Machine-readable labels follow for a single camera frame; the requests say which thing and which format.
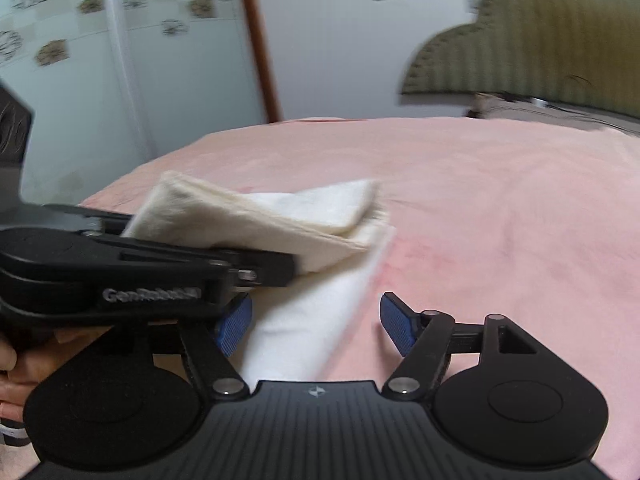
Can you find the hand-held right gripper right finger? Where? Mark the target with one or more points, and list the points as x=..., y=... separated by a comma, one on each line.
x=397, y=322

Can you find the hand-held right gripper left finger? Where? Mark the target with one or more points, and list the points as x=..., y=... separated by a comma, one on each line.
x=235, y=325

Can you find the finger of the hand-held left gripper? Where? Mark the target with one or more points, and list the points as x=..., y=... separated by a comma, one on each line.
x=90, y=217
x=260, y=266

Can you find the white pants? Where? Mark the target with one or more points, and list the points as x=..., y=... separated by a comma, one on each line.
x=300, y=320

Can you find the person's left hand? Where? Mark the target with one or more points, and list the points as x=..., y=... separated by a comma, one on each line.
x=45, y=355

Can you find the white floral wardrobe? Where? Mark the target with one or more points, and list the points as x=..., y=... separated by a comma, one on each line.
x=100, y=85

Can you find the pink blanket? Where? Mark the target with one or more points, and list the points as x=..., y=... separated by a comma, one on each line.
x=500, y=210

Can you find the olive padded headboard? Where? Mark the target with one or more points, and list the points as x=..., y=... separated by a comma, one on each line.
x=540, y=35

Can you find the brown wooden post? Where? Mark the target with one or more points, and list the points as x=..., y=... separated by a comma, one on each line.
x=262, y=50

